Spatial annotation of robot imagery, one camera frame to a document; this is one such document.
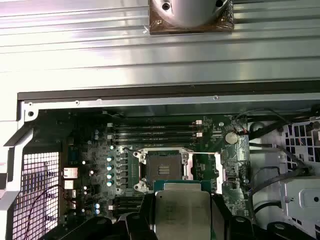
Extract green motherboard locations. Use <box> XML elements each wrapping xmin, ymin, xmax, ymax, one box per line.
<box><xmin>59</xmin><ymin>109</ymin><xmax>251</xmax><ymax>240</ymax></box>

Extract flat black cable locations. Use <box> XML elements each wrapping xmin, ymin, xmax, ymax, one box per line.
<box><xmin>249</xmin><ymin>166</ymin><xmax>311</xmax><ymax>201</ymax></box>

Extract CPU with silver top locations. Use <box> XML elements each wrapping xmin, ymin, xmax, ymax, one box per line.
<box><xmin>152</xmin><ymin>179</ymin><xmax>213</xmax><ymax>240</ymax></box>

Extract thick black cable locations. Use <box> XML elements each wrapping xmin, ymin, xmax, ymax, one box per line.
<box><xmin>249</xmin><ymin>122</ymin><xmax>285</xmax><ymax>141</ymax></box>

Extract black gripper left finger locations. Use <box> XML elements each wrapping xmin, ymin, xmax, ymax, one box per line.
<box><xmin>37</xmin><ymin>193</ymin><xmax>156</xmax><ymax>240</ymax></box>

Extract grey PC case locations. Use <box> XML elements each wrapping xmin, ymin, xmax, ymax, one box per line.
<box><xmin>0</xmin><ymin>83</ymin><xmax>320</xmax><ymax>240</ymax></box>

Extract silver coin cell battery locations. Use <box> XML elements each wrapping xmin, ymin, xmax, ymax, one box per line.
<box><xmin>224</xmin><ymin>131</ymin><xmax>238</xmax><ymax>145</ymax></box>

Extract RAM slot black clips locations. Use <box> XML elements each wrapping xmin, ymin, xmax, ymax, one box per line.
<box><xmin>106</xmin><ymin>138</ymin><xmax>204</xmax><ymax>146</ymax></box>
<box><xmin>109</xmin><ymin>197</ymin><xmax>145</xmax><ymax>204</ymax></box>
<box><xmin>106</xmin><ymin>126</ymin><xmax>204</xmax><ymax>134</ymax></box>

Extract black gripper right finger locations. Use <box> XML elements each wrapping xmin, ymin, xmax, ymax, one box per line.
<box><xmin>211</xmin><ymin>194</ymin><xmax>305</xmax><ymax>240</ymax></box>

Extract metal socket cover frame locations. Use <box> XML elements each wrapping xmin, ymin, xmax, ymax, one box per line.
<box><xmin>184</xmin><ymin>149</ymin><xmax>226</xmax><ymax>196</ymax></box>

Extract RAM slot white clips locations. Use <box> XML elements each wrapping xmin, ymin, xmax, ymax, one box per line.
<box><xmin>108</xmin><ymin>203</ymin><xmax>143</xmax><ymax>211</ymax></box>
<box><xmin>106</xmin><ymin>120</ymin><xmax>204</xmax><ymax>128</ymax></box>
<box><xmin>106</xmin><ymin>132</ymin><xmax>204</xmax><ymax>140</ymax></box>

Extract thin grey cable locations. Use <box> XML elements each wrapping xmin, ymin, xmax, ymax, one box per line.
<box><xmin>234</xmin><ymin>107</ymin><xmax>293</xmax><ymax>126</ymax></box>

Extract CPU socket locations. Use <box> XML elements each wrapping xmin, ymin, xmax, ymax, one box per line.
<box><xmin>133</xmin><ymin>146</ymin><xmax>195</xmax><ymax>195</ymax></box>

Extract square brown base plate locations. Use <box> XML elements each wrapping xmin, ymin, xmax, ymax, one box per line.
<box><xmin>149</xmin><ymin>0</ymin><xmax>235</xmax><ymax>36</ymax></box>

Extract silver drive cage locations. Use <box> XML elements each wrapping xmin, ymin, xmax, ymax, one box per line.
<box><xmin>278</xmin><ymin>107</ymin><xmax>320</xmax><ymax>240</ymax></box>

